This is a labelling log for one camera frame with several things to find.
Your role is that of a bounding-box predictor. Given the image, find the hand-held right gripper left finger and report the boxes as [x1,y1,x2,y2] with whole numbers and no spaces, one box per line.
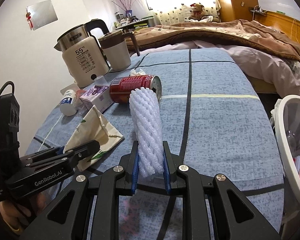
[19,141,140,240]

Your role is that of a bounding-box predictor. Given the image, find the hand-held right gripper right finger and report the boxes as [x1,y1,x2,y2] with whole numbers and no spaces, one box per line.
[162,141,282,240]

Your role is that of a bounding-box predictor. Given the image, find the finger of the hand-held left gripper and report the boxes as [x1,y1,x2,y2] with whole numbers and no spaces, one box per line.
[26,146,67,160]
[26,140,101,172]

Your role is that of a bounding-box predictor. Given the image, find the cream cloth drawstring bag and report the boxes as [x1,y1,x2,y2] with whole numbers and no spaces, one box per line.
[63,105,125,172]

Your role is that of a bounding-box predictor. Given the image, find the white medicine bottle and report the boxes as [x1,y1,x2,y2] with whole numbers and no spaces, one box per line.
[59,89,78,117]

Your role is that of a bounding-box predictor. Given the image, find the purple milk carton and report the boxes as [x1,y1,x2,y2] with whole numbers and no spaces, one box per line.
[79,84,115,113]

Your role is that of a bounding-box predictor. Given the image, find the red milk can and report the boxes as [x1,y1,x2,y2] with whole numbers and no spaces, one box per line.
[109,75,162,104]

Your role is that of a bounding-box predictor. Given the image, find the white tissue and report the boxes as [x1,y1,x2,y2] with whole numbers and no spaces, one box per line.
[129,68,147,77]

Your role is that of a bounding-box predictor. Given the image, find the white mesh trash bin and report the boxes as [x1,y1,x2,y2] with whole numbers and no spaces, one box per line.
[275,95,300,200]

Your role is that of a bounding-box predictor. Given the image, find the person's left hand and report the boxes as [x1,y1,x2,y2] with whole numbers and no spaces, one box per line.
[0,200,32,234]

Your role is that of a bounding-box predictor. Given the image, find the blue checked tablecloth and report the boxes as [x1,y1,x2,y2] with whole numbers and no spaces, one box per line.
[25,47,285,240]

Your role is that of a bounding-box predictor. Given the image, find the beige electric kettle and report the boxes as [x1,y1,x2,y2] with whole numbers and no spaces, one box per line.
[54,19,110,88]

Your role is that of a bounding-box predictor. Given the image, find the cluttered desk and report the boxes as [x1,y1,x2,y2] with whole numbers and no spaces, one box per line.
[115,15,155,30]

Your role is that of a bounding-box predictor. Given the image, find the red hanging ornament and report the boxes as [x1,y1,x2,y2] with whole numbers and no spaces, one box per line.
[25,6,33,30]

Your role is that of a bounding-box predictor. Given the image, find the brown blanket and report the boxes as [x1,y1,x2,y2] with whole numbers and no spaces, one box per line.
[130,19,300,68]

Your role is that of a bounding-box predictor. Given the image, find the purple flower branches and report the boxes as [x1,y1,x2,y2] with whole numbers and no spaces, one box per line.
[112,0,142,12]

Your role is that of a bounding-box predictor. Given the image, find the brown teddy bear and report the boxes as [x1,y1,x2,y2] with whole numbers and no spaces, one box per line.
[189,3,219,23]

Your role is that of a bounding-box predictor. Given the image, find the heart print curtain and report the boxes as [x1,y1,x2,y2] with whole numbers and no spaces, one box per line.
[140,0,222,25]

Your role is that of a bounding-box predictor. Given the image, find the wooden headboard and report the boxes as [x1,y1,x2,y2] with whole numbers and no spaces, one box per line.
[261,10,300,48]

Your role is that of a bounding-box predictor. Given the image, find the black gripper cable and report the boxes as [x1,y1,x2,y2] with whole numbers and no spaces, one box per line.
[0,81,15,100]

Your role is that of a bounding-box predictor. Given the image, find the beige mug with brown handle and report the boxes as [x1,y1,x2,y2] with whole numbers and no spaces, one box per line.
[98,29,141,72]

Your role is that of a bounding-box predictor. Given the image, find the silver wall sheet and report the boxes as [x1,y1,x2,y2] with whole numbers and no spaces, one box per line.
[26,0,58,30]

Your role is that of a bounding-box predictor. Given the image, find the white charging cable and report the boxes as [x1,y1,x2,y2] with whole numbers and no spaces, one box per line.
[291,17,298,40]

